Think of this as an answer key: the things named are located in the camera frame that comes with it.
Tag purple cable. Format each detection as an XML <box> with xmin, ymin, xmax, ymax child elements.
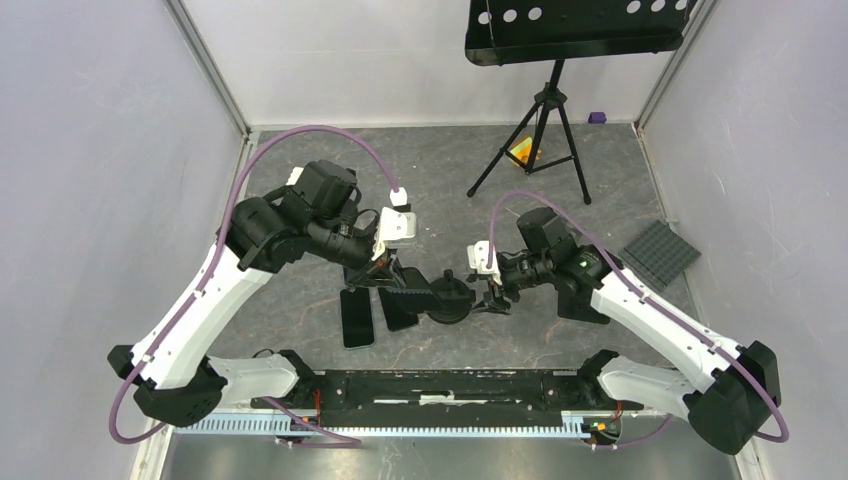
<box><xmin>108</xmin><ymin>125</ymin><xmax>407</xmax><ymax>449</ymax></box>
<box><xmin>487</xmin><ymin>190</ymin><xmax>791</xmax><ymax>452</ymax></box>

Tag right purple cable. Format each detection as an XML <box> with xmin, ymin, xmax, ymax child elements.
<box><xmin>487</xmin><ymin>190</ymin><xmax>791</xmax><ymax>452</ymax></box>

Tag purple block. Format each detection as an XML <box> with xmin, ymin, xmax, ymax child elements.
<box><xmin>587</xmin><ymin>111</ymin><xmax>608</xmax><ymax>124</ymax></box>

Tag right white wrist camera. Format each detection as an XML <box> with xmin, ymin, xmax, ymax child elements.
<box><xmin>466</xmin><ymin>240</ymin><xmax>500</xmax><ymax>276</ymax></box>

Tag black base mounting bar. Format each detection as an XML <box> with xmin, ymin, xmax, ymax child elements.
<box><xmin>278</xmin><ymin>369</ymin><xmax>642</xmax><ymax>428</ymax></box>

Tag black square-base phone holder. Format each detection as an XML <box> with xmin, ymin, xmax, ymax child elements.
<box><xmin>557</xmin><ymin>287</ymin><xmax>611</xmax><ymax>325</ymax></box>

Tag black music stand tripod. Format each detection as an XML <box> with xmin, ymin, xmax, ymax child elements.
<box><xmin>464</xmin><ymin>0</ymin><xmax>696</xmax><ymax>205</ymax></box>

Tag black round-base phone stand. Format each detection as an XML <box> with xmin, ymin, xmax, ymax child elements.
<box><xmin>426</xmin><ymin>269</ymin><xmax>476</xmax><ymax>325</ymax></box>

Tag grey studded baseplate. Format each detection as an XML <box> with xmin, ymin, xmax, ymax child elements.
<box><xmin>620</xmin><ymin>220</ymin><xmax>701</xmax><ymax>292</ymax></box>

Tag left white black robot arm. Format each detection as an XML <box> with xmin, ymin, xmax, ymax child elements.
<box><xmin>107</xmin><ymin>160</ymin><xmax>415</xmax><ymax>427</ymax></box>

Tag black smartphone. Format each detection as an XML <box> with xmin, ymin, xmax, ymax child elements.
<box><xmin>378</xmin><ymin>289</ymin><xmax>419</xmax><ymax>332</ymax></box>
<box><xmin>380</xmin><ymin>267</ymin><xmax>444</xmax><ymax>314</ymax></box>
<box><xmin>340</xmin><ymin>288</ymin><xmax>375</xmax><ymax>349</ymax></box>

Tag white and blue blocks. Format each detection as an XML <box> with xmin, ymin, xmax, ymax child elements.
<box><xmin>286</xmin><ymin>167</ymin><xmax>304</xmax><ymax>186</ymax></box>

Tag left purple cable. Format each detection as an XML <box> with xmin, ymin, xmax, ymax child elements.
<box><xmin>108</xmin><ymin>125</ymin><xmax>407</xmax><ymax>449</ymax></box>

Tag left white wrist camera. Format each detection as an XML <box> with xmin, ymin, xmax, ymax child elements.
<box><xmin>371</xmin><ymin>187</ymin><xmax>417</xmax><ymax>261</ymax></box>

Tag orange yellow block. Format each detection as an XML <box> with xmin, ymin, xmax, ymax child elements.
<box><xmin>507</xmin><ymin>136</ymin><xmax>533</xmax><ymax>168</ymax></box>

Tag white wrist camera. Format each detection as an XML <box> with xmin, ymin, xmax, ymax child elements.
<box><xmin>371</xmin><ymin>187</ymin><xmax>417</xmax><ymax>261</ymax></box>
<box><xmin>466</xmin><ymin>240</ymin><xmax>500</xmax><ymax>276</ymax></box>

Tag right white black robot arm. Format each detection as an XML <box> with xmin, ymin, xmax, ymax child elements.
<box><xmin>466</xmin><ymin>207</ymin><xmax>781</xmax><ymax>455</ymax></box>

